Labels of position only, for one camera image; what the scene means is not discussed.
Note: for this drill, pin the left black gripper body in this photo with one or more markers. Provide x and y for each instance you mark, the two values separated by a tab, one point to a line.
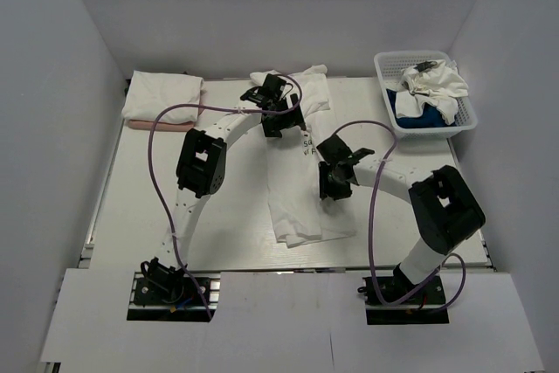
285	120

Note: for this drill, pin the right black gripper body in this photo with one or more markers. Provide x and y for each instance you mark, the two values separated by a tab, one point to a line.
330	183

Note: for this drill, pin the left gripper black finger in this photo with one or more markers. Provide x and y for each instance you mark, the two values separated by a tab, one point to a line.
297	119
271	129

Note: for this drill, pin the white cartoon print t-shirt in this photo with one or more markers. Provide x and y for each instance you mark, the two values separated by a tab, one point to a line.
298	215

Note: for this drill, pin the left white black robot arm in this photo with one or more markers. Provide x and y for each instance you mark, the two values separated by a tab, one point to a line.
200	170

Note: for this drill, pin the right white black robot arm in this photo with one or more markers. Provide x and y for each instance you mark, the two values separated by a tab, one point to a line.
445	210

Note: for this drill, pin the white plastic laundry basket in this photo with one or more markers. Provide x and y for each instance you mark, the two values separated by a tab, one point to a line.
389	66

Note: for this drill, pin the blue t-shirt in basket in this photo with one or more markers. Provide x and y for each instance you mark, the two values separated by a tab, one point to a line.
430	118

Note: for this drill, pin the folded white t-shirt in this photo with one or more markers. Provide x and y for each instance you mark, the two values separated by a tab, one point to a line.
164	81

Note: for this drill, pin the folded pink t-shirt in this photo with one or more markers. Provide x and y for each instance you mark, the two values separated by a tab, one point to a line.
161	126

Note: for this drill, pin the crumpled white t-shirt in basket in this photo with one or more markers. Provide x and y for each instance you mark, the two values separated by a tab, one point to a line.
432	82

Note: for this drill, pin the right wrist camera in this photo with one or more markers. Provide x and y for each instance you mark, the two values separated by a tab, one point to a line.
334	151

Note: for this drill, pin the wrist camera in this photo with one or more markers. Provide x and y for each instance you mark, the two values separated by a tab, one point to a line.
268	96
334	151

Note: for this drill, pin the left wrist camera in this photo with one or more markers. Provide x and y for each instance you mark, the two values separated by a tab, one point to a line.
268	96

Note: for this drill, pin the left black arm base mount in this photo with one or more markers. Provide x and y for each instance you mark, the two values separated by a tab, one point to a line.
161	293

